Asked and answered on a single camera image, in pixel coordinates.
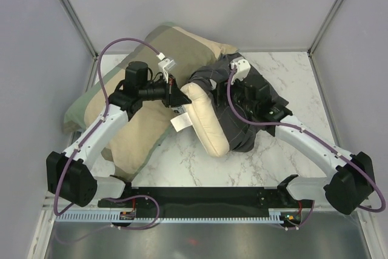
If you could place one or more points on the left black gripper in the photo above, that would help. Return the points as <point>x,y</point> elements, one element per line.
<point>173,96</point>

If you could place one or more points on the right aluminium frame post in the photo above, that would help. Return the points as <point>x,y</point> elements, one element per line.
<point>334,9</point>

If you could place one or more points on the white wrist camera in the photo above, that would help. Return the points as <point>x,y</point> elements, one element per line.
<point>241,68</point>
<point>165,65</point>

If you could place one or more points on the green beige patchwork pillow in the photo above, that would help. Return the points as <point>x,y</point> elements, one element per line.
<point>131,148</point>

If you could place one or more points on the dark grey plaid pillowcase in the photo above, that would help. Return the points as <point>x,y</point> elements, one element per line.
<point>240,132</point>

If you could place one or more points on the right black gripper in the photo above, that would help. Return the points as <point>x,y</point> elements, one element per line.
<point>235,85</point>

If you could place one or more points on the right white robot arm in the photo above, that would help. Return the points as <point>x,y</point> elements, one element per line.
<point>349,177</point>

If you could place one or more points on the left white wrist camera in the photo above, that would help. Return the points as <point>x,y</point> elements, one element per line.
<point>165,65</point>

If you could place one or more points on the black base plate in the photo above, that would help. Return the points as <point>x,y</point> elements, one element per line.
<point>218,202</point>

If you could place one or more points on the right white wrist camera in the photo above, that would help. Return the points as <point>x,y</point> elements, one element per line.
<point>241,68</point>

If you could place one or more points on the aluminium frame post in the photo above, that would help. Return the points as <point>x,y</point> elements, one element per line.
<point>334,9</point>
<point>75,20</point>

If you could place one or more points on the left aluminium frame post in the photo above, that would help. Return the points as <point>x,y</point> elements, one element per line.
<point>75,20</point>

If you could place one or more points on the cream pillow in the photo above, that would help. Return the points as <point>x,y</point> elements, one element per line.
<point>204,121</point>

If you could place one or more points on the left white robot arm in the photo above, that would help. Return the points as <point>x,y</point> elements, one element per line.
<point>69,173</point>

